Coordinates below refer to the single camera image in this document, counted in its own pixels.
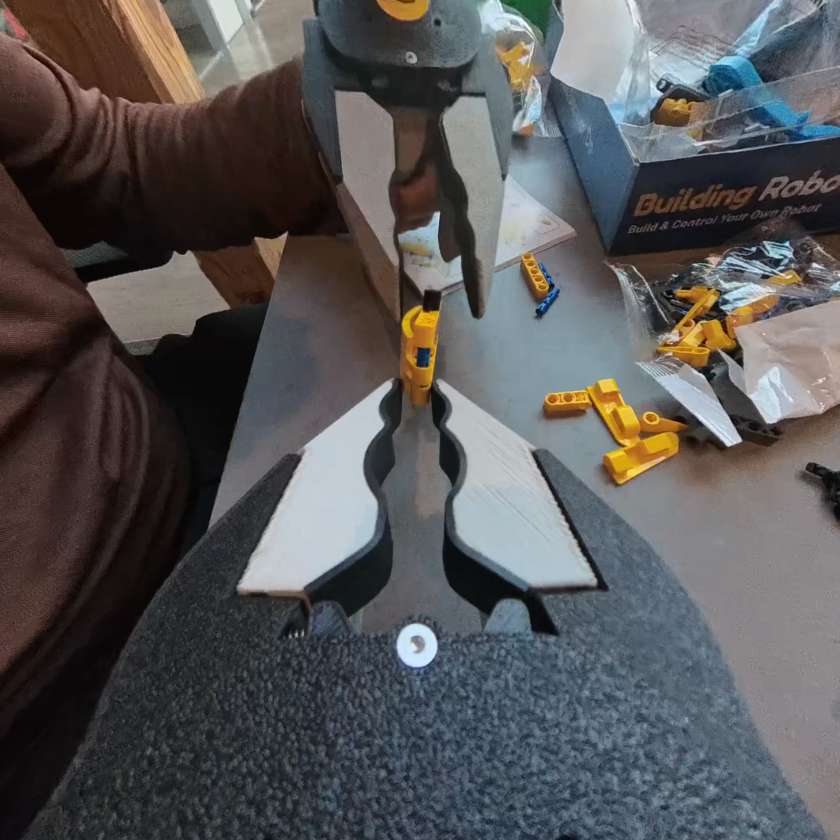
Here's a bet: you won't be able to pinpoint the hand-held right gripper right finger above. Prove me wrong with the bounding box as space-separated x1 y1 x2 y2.
434 381 602 598

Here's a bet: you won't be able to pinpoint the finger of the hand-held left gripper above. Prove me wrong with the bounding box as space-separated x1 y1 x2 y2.
335 87 410 322
437 92 509 320

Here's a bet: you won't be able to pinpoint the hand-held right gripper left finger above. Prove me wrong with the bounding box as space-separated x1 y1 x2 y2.
237 381 399 605

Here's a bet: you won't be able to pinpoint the yellow curved panel blue pins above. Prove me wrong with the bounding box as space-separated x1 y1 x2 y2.
399 308 424 405

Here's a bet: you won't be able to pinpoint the person's left forearm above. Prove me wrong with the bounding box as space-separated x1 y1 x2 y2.
0 33 349 263

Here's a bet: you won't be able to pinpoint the grey desk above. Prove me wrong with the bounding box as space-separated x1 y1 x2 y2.
210 125 840 828

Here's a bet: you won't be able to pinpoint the person's left hand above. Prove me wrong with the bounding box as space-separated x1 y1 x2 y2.
389 105 447 257

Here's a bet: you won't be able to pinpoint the open white instruction manual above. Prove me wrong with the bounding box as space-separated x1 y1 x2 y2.
394 175 578 298

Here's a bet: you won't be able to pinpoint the plastic bag of wheel parts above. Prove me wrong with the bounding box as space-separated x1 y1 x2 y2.
479 0 552 139

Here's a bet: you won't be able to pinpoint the short yellow beam blue pin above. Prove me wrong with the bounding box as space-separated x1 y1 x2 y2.
520 252 563 320

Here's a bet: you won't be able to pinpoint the short yellow three-hole beam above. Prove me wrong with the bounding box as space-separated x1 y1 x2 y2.
542 389 593 420

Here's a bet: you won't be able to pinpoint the blue kit box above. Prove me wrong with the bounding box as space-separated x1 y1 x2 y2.
548 73 840 258

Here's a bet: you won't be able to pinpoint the clear bags inside box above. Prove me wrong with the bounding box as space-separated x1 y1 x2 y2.
552 0 840 145

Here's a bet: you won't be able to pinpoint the wooden table leg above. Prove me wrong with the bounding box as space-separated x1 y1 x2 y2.
7 0 287 309

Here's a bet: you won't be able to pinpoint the blue plastic part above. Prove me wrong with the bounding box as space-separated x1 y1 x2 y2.
657 40 840 139

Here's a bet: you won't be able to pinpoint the loose black connector parts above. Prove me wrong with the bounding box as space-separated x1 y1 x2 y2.
804 460 840 515

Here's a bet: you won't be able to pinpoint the plastic bag of yellow parts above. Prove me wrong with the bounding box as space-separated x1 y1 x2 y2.
609 237 840 450

